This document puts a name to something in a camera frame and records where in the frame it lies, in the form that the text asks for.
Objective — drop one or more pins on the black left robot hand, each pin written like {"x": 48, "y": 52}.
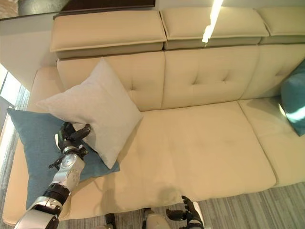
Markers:
{"x": 71, "y": 136}

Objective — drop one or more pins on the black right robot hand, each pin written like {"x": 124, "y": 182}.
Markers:
{"x": 189, "y": 212}

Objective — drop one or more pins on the silver robot leg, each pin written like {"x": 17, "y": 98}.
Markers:
{"x": 155, "y": 220}

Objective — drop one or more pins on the light grey square cushion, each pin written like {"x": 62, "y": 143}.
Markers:
{"x": 95, "y": 107}

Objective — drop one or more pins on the blue-grey square cushion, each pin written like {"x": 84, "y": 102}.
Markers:
{"x": 39, "y": 143}

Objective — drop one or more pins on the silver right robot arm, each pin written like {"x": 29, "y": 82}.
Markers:
{"x": 196, "y": 226}

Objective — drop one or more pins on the teal cushion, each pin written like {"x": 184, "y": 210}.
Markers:
{"x": 294, "y": 100}

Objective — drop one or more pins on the cream leather sofa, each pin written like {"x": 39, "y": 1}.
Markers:
{"x": 195, "y": 143}

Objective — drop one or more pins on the dark wooden cabinet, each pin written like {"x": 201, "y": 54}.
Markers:
{"x": 104, "y": 5}

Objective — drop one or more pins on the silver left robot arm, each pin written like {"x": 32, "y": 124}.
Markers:
{"x": 56, "y": 186}

